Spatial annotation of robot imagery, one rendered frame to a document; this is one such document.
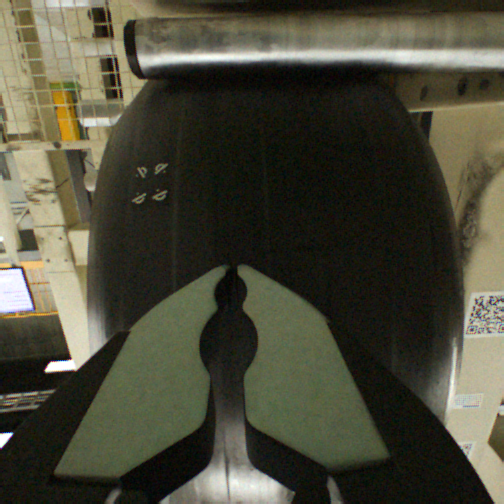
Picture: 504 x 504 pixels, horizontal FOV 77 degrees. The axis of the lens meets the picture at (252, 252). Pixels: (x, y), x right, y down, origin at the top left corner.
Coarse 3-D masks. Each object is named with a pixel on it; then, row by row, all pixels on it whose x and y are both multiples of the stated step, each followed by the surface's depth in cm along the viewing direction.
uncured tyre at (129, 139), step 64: (128, 128) 26; (192, 128) 25; (256, 128) 25; (320, 128) 25; (384, 128) 25; (128, 192) 23; (192, 192) 22; (256, 192) 22; (320, 192) 22; (384, 192) 23; (128, 256) 22; (192, 256) 21; (256, 256) 21; (320, 256) 22; (384, 256) 22; (448, 256) 24; (128, 320) 22; (384, 320) 21; (448, 320) 23; (448, 384) 24
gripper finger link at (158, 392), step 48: (192, 288) 11; (144, 336) 9; (192, 336) 9; (144, 384) 8; (192, 384) 7; (96, 432) 6; (144, 432) 6; (192, 432) 6; (96, 480) 6; (144, 480) 6
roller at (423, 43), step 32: (128, 32) 25; (160, 32) 25; (192, 32) 25; (224, 32) 25; (256, 32) 25; (288, 32) 25; (320, 32) 26; (352, 32) 26; (384, 32) 26; (416, 32) 26; (448, 32) 26; (480, 32) 26; (160, 64) 26; (192, 64) 26; (224, 64) 27; (256, 64) 27; (288, 64) 27; (320, 64) 27; (352, 64) 27; (384, 64) 27; (416, 64) 27; (448, 64) 27; (480, 64) 28
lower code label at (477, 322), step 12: (480, 300) 44; (492, 300) 44; (468, 312) 45; (480, 312) 45; (492, 312) 45; (468, 324) 45; (480, 324) 45; (492, 324) 46; (468, 336) 46; (480, 336) 46; (492, 336) 46
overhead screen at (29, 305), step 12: (0, 276) 351; (12, 276) 353; (24, 276) 355; (0, 288) 356; (12, 288) 358; (24, 288) 359; (0, 300) 361; (12, 300) 363; (24, 300) 364; (0, 312) 366; (12, 312) 368
